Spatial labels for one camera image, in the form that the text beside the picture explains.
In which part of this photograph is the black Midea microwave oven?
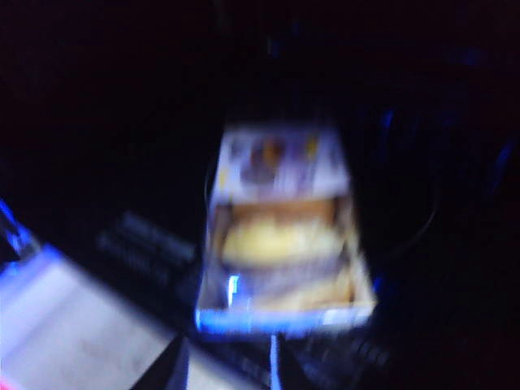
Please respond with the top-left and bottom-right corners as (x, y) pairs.
(0, 0), (520, 390)

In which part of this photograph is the white table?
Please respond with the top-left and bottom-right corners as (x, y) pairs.
(0, 243), (196, 390)

